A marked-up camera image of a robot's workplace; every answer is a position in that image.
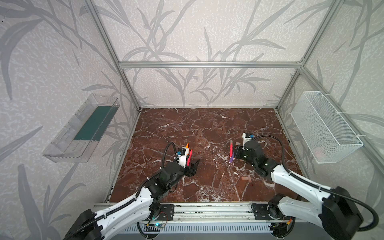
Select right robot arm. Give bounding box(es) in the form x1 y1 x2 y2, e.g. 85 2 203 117
230 133 380 240

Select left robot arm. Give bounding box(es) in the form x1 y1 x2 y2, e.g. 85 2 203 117
64 161 200 240

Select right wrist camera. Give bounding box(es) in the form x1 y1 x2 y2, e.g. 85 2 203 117
242 133 256 147

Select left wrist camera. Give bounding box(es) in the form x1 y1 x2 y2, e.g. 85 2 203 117
175 147 190 168

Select aluminium frame crossbar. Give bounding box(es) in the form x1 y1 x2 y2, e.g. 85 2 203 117
119 62 301 69

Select clear plastic wall tray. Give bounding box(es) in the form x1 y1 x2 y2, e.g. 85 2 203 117
43 94 120 163

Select white wire mesh basket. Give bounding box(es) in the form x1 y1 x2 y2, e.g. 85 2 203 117
291 91 364 164

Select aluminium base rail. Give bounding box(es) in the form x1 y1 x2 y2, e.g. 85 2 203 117
86 201 337 224

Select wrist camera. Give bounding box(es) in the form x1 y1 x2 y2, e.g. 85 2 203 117
242 133 256 147
175 147 190 168

